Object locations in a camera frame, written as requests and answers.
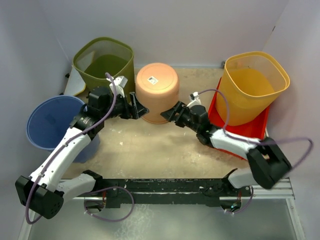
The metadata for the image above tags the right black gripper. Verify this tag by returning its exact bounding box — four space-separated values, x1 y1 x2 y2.
161 101 200 133

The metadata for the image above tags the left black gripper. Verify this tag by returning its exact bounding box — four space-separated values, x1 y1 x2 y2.
101 92 149 121

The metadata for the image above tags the orange round plastic bucket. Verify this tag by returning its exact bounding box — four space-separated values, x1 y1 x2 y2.
135 62 180 124

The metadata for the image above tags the yellow mesh plastic basket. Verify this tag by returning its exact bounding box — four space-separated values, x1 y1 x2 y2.
215 51 290 126

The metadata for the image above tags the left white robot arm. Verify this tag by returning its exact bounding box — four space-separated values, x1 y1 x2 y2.
15 86 149 225

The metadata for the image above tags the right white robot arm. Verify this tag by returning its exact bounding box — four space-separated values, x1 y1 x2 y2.
161 101 292 196

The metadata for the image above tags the green mesh plastic basket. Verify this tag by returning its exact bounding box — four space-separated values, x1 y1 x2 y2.
72 37 135 102

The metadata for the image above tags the white yellow-edged board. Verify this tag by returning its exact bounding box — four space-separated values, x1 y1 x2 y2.
63 66 86 96

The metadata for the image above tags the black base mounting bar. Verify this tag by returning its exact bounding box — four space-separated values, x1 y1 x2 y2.
83 170 250 209

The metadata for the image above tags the blue round plastic bucket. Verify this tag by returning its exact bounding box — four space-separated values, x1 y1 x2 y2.
26 95 85 152

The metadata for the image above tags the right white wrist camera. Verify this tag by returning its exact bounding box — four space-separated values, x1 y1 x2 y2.
187 91 202 109

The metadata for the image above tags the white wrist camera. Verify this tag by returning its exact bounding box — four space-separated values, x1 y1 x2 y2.
106 76 128 97
187 91 202 109

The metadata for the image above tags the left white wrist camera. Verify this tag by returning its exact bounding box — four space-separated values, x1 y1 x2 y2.
106 76 128 97

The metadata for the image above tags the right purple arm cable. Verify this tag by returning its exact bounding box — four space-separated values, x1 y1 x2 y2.
197 89 314 173

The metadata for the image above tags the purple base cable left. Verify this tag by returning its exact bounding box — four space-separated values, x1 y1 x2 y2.
83 186 135 223

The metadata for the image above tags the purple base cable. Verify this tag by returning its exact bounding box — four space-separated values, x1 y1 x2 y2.
223 186 255 216
83 186 135 223

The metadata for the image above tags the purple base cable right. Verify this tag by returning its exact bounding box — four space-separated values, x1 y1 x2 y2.
223 186 255 216

